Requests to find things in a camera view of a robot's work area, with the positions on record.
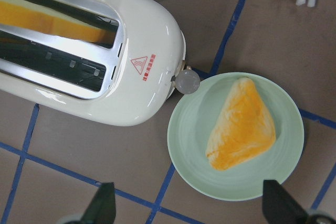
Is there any triangular toasted bread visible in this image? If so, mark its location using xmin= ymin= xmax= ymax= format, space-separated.
xmin=205 ymin=77 xmax=276 ymax=171

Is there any bread slice in toaster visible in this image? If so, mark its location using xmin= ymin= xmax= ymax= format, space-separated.
xmin=1 ymin=0 xmax=116 ymax=44

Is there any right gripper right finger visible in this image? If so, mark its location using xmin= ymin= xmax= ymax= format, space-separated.
xmin=262 ymin=180 xmax=308 ymax=224

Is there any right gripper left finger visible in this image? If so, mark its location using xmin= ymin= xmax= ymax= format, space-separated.
xmin=81 ymin=182 xmax=116 ymax=223

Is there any white two-slot toaster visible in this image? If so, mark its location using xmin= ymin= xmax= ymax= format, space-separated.
xmin=1 ymin=0 xmax=200 ymax=126

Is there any light green round plate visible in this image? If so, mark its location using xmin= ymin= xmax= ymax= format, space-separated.
xmin=167 ymin=72 xmax=305 ymax=201

